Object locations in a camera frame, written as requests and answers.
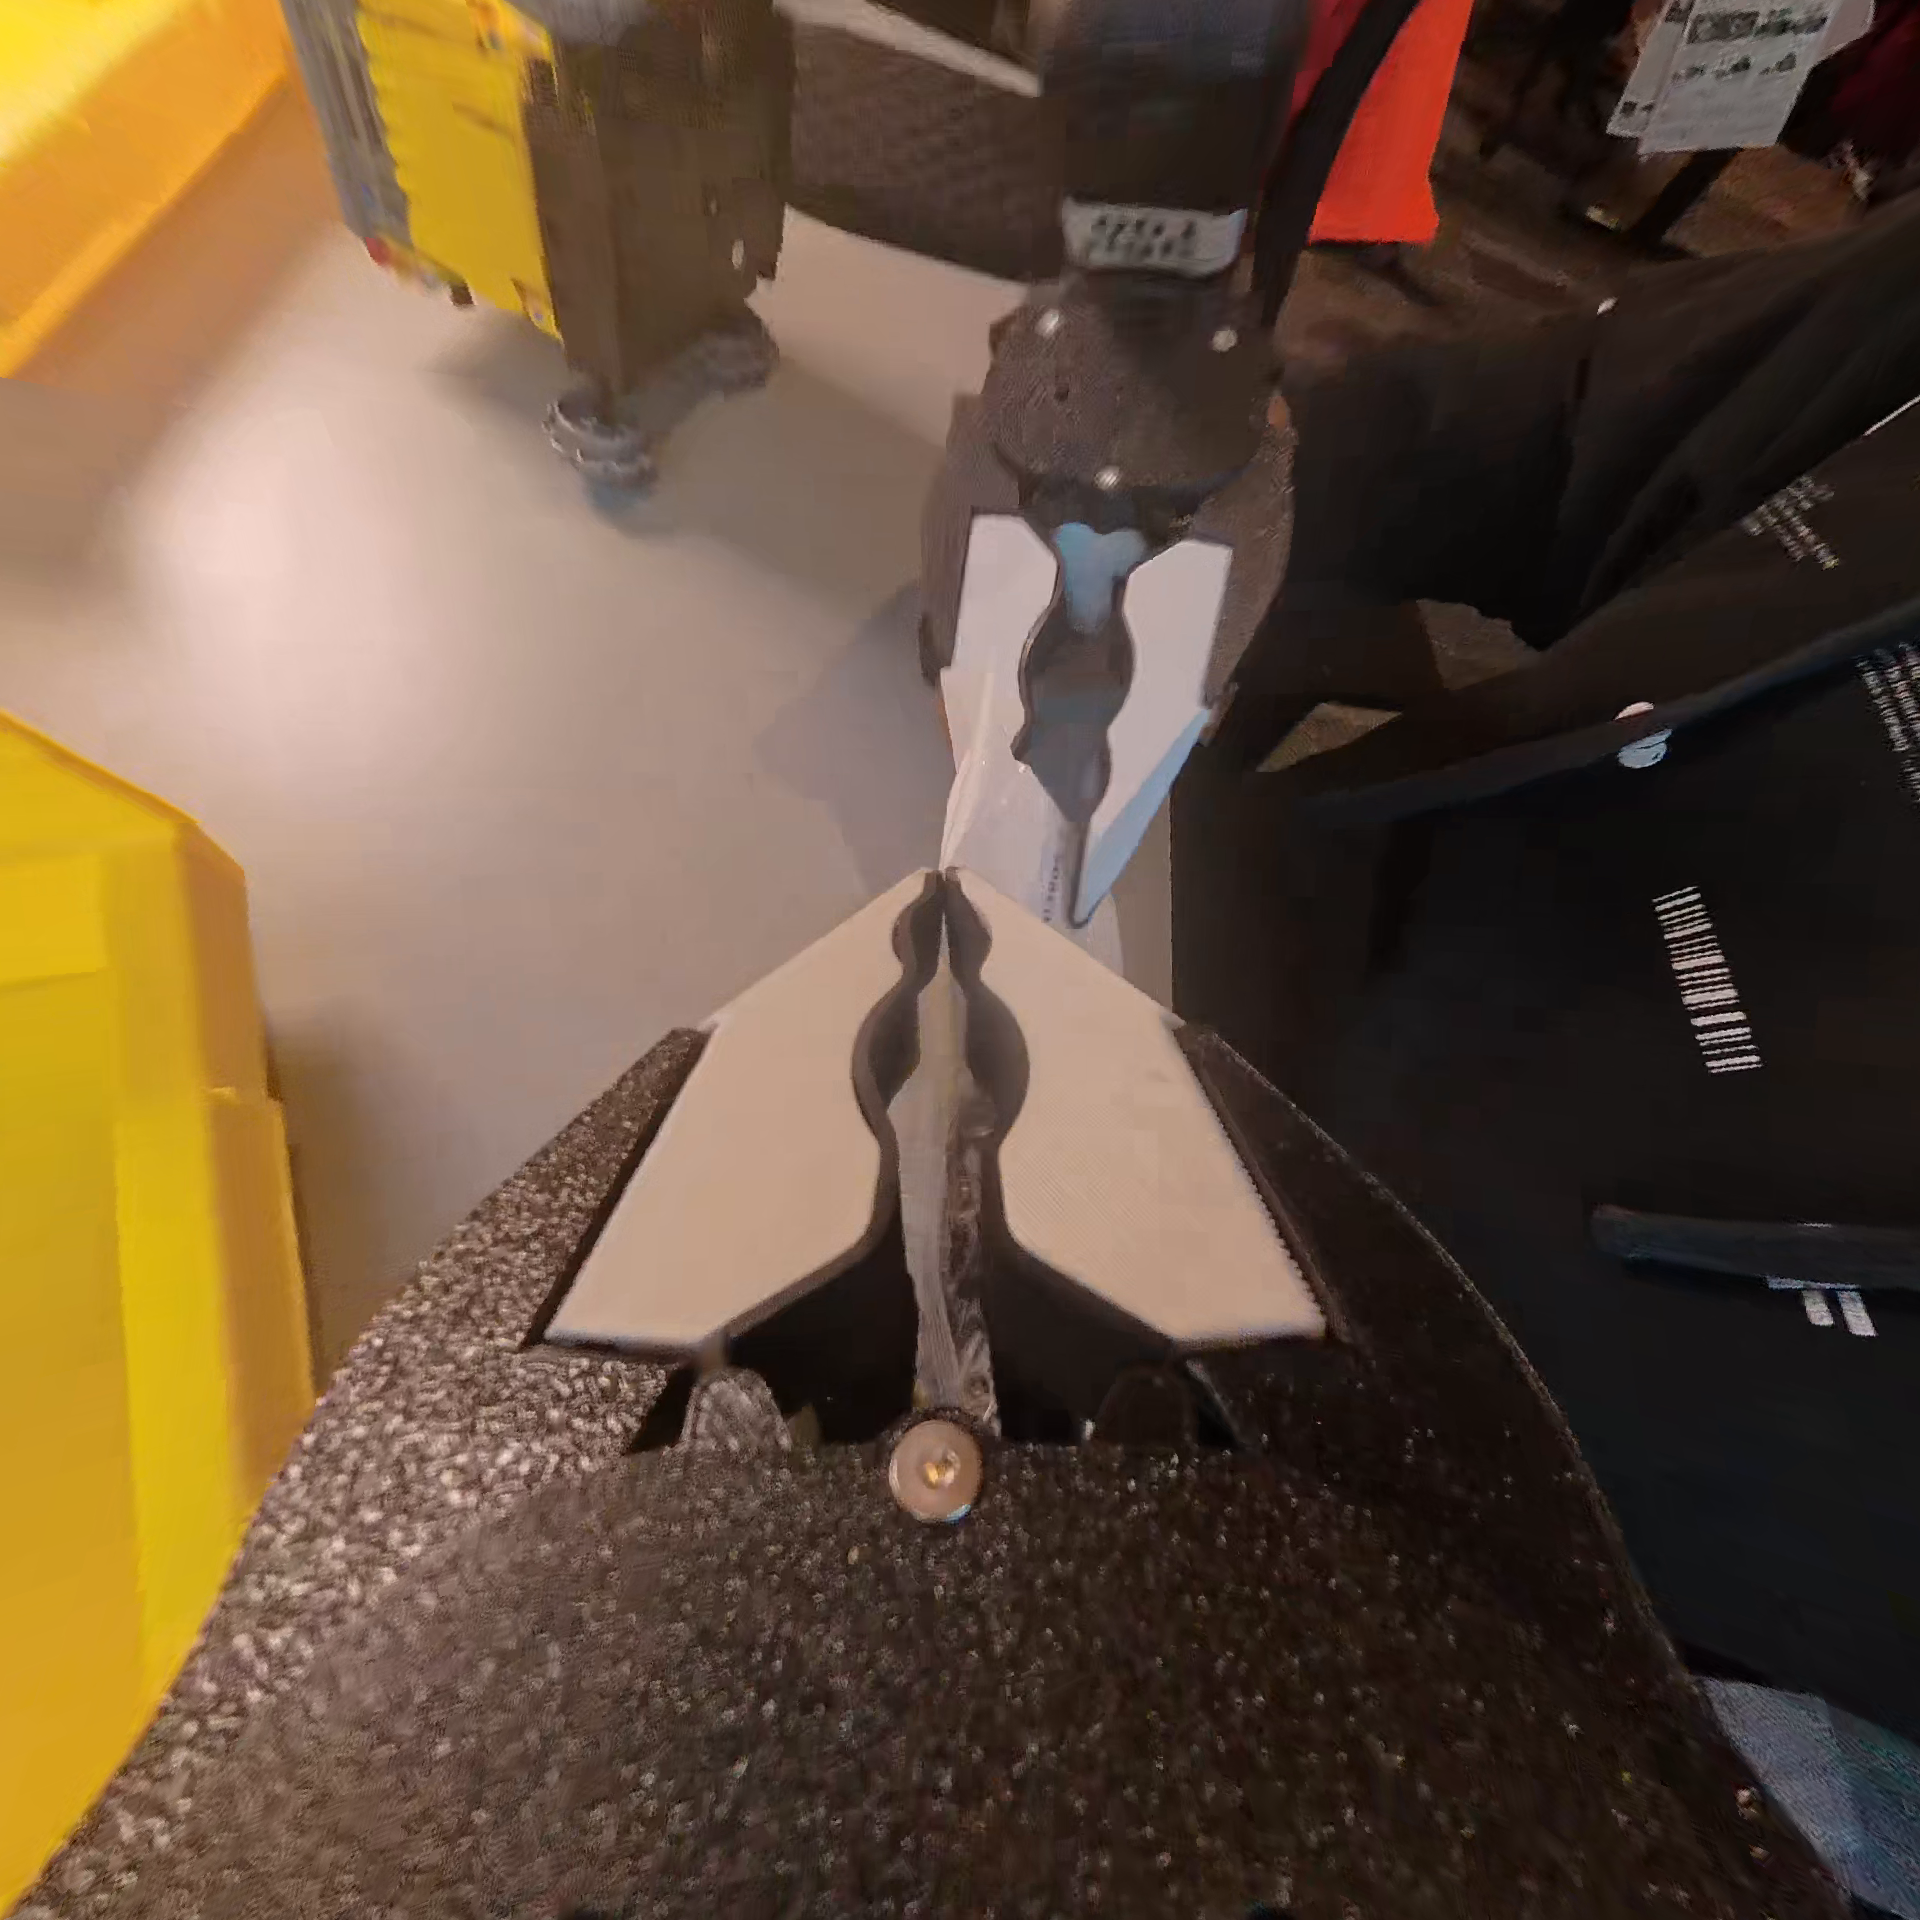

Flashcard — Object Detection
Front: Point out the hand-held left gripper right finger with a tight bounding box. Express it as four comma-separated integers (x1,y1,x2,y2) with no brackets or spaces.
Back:
944,868,1330,1443

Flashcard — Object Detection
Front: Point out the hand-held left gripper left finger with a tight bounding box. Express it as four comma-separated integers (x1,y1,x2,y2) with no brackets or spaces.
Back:
544,868,952,1445

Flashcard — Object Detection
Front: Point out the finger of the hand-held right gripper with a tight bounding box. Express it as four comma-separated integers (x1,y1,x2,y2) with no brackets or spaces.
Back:
932,515,1083,921
1066,543,1239,928

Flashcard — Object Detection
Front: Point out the clear plastic bag of parts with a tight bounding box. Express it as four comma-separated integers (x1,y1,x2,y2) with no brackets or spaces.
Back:
899,659,1121,1417

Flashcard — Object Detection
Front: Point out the yellow brick toy truck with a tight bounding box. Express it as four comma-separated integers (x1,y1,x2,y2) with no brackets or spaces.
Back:
273,0,793,497

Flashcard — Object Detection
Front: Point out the large yellow storage bin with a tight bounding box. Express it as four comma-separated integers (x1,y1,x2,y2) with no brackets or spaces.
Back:
0,712,319,1891

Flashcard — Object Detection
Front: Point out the pale grey desk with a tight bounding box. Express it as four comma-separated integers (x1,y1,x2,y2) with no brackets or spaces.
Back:
0,76,1182,1385

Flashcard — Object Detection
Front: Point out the orange red cloth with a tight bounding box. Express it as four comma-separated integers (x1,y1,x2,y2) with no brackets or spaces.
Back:
1287,0,1479,247

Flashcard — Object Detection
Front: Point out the white printed sheet on stand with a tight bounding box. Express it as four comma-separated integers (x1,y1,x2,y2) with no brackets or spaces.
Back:
1602,0,1839,161

